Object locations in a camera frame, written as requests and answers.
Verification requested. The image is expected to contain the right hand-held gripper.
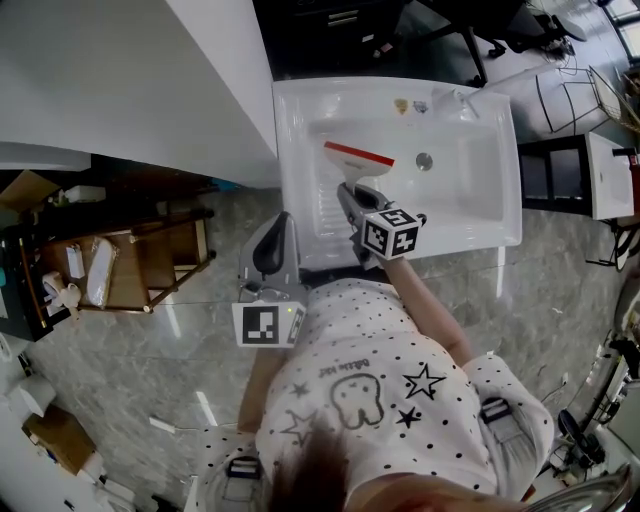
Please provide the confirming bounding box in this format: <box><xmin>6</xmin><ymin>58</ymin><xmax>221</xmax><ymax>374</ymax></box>
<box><xmin>337</xmin><ymin>182</ymin><xmax>429</xmax><ymax>267</ymax></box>

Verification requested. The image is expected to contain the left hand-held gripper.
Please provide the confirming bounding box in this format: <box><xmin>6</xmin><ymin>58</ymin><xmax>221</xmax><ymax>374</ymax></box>
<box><xmin>232</xmin><ymin>211</ymin><xmax>310</xmax><ymax>349</ymax></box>

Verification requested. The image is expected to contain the white squeegee with red blade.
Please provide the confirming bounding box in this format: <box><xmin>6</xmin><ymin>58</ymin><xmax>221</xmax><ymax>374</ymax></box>
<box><xmin>323</xmin><ymin>140</ymin><xmax>396</xmax><ymax>194</ymax></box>

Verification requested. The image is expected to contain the white ceramic sink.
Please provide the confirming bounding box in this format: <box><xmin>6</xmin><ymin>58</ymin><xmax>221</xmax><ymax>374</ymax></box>
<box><xmin>272</xmin><ymin>77</ymin><xmax>524</xmax><ymax>271</ymax></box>

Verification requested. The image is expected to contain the person's left forearm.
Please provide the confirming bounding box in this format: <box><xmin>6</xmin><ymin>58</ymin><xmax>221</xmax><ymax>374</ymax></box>
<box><xmin>237</xmin><ymin>344</ymin><xmax>281</xmax><ymax>434</ymax></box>

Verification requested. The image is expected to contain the person's right forearm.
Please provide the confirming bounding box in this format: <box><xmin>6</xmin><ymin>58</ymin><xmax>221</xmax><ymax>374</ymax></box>
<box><xmin>384</xmin><ymin>257</ymin><xmax>476</xmax><ymax>366</ymax></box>

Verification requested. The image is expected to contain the person's white dotted shirt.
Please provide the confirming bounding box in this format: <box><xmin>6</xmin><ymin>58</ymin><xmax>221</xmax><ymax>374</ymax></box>
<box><xmin>197</xmin><ymin>278</ymin><xmax>556</xmax><ymax>512</ymax></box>

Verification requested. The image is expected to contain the white faucet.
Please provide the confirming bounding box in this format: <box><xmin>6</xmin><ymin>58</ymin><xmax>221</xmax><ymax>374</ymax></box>
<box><xmin>432</xmin><ymin>62</ymin><xmax>559</xmax><ymax>120</ymax></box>

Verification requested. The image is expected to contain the wooden cart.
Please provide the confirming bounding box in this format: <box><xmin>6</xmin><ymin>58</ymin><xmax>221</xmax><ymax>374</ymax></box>
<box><xmin>19</xmin><ymin>207</ymin><xmax>216</xmax><ymax>316</ymax></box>

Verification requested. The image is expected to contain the long white packet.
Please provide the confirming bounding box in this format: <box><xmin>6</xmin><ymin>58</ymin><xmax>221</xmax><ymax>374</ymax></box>
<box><xmin>85</xmin><ymin>237</ymin><xmax>120</xmax><ymax>309</ymax></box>

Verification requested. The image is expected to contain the small white box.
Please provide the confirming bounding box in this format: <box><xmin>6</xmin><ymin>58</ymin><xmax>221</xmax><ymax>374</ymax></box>
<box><xmin>64</xmin><ymin>243</ymin><xmax>86</xmax><ymax>280</ymax></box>

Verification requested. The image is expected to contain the small white jug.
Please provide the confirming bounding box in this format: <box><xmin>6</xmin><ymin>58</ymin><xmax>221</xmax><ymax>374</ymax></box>
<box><xmin>42</xmin><ymin>272</ymin><xmax>81</xmax><ymax>309</ymax></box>

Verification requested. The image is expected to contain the white partition panel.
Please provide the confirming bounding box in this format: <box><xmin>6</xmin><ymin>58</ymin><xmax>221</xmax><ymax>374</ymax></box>
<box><xmin>0</xmin><ymin>0</ymin><xmax>284</xmax><ymax>190</ymax></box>
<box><xmin>0</xmin><ymin>139</ymin><xmax>94</xmax><ymax>174</ymax></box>

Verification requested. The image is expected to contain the small white sink basin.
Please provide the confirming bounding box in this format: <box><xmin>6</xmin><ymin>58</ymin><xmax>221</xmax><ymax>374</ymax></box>
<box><xmin>584</xmin><ymin>130</ymin><xmax>635</xmax><ymax>221</ymax></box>

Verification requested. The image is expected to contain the open cardboard box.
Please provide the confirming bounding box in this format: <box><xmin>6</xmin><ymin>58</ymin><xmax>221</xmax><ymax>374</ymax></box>
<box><xmin>0</xmin><ymin>168</ymin><xmax>62</xmax><ymax>211</ymax></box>

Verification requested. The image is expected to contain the black side table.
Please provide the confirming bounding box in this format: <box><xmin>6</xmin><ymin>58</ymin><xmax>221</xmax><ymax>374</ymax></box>
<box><xmin>0</xmin><ymin>232</ymin><xmax>54</xmax><ymax>344</ymax></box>

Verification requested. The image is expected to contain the black metal stool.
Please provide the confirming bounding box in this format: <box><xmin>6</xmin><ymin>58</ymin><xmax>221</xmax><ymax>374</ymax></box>
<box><xmin>584</xmin><ymin>214</ymin><xmax>639</xmax><ymax>274</ymax></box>

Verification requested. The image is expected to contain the white cylinder container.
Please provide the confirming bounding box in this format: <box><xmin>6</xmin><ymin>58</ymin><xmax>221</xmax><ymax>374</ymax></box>
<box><xmin>7</xmin><ymin>377</ymin><xmax>57</xmax><ymax>419</ymax></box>

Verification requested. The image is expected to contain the closed cardboard box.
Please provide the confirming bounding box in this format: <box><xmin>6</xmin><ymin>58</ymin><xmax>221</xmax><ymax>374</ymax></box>
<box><xmin>22</xmin><ymin>403</ymin><xmax>97</xmax><ymax>476</ymax></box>

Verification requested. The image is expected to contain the person's face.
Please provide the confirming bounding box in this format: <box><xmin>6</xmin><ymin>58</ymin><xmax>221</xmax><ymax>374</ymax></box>
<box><xmin>344</xmin><ymin>472</ymin><xmax>531</xmax><ymax>512</ymax></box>

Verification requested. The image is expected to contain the black round appliance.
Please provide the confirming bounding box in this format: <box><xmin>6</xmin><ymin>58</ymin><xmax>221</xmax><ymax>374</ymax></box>
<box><xmin>555</xmin><ymin>408</ymin><xmax>607</xmax><ymax>474</ymax></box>

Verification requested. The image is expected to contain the grey harness strap black buckle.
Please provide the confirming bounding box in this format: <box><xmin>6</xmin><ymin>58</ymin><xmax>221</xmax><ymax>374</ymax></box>
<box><xmin>479</xmin><ymin>397</ymin><xmax>524</xmax><ymax>444</ymax></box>
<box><xmin>224</xmin><ymin>454</ymin><xmax>264</xmax><ymax>512</ymax></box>

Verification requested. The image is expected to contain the black wire frame chair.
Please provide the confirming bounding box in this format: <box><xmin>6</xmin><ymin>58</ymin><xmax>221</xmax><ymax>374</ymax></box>
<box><xmin>535</xmin><ymin>64</ymin><xmax>626</xmax><ymax>135</ymax></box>

